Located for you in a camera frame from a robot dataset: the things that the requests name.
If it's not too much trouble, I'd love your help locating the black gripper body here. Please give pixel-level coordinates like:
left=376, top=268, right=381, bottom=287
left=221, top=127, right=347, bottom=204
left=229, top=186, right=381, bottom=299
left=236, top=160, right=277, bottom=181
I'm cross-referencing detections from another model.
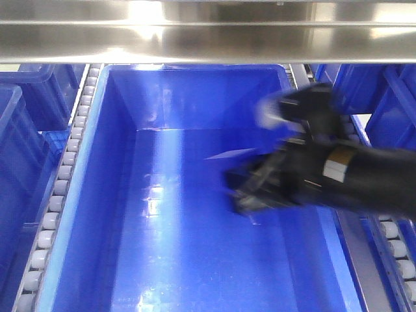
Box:
left=224, top=83, right=348, bottom=215

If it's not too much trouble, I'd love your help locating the stainless steel shelf beam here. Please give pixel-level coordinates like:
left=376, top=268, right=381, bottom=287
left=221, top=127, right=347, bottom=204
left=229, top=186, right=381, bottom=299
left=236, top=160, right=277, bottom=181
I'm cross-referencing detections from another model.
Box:
left=1, top=1, right=415, bottom=64

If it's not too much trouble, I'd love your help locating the large blue plastic bin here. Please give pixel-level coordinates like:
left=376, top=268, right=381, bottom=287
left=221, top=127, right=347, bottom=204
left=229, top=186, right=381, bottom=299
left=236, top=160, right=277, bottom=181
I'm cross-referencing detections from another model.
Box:
left=35, top=65, right=361, bottom=311

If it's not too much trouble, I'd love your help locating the right white roller track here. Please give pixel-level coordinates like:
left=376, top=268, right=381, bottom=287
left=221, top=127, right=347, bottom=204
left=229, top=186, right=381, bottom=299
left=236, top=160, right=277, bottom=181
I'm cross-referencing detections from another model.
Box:
left=282, top=63, right=416, bottom=312

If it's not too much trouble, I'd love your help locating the blue crate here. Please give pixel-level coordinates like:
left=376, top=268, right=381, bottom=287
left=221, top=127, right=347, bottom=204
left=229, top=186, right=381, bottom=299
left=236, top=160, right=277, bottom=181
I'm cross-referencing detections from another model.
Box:
left=1, top=63, right=85, bottom=311
left=311, top=64, right=415, bottom=150

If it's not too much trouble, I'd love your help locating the white roller track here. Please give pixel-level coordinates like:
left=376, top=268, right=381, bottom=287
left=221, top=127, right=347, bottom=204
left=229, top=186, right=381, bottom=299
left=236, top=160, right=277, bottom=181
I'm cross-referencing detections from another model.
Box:
left=12, top=63, right=105, bottom=311
left=282, top=63, right=416, bottom=312

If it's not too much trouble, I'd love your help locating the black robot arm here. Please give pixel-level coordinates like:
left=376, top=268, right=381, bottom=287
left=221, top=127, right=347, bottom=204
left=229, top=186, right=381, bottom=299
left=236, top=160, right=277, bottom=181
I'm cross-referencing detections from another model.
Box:
left=224, top=83, right=415, bottom=220

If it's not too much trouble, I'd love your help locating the left white roller track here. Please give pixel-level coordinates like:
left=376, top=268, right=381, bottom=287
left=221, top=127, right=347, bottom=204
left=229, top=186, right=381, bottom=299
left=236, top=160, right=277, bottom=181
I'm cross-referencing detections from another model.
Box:
left=12, top=63, right=105, bottom=311

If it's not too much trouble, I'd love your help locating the blue crate right side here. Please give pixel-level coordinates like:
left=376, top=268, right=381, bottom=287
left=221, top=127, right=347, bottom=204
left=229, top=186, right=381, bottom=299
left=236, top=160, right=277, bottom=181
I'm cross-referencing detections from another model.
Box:
left=311, top=64, right=415, bottom=150

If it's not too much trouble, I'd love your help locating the blue crate left side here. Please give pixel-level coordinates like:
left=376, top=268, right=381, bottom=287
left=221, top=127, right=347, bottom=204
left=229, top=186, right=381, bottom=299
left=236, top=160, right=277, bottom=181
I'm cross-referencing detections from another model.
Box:
left=1, top=63, right=85, bottom=311

